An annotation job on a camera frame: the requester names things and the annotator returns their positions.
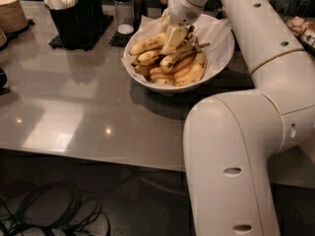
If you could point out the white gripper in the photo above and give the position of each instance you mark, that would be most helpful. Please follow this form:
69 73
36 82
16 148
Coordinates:
181 10

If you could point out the spotted banana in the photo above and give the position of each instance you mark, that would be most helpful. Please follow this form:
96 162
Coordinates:
149 57
148 44
194 72

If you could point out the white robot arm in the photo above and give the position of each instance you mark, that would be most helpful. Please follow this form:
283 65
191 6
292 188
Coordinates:
229 137

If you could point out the curved yellow middle banana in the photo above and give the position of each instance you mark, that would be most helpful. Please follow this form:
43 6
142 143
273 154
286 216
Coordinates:
167 62

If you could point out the orange lower banana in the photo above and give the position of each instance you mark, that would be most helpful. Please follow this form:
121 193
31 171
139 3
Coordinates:
159 73

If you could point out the small bottom banana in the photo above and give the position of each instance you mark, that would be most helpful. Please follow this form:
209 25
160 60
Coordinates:
165 82

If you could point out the glass pepper shaker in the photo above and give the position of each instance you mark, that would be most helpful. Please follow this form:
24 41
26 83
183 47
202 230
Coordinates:
140 9

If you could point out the white paper liner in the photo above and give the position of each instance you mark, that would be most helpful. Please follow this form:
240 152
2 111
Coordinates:
207 29

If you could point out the small black shaker mat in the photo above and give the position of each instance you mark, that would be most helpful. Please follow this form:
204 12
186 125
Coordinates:
119 39

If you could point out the glass salt shaker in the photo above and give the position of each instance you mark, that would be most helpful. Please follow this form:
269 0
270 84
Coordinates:
124 18

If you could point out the black rear cutlery cup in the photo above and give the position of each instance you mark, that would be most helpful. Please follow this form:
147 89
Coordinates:
90 14

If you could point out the black cutlery cup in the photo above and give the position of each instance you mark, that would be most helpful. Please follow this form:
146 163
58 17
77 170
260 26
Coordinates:
90 14
67 24

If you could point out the black front cutlery cup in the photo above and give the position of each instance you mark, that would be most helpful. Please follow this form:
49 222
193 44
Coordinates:
67 24

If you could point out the black object left edge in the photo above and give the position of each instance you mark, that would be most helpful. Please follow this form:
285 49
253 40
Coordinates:
3 82

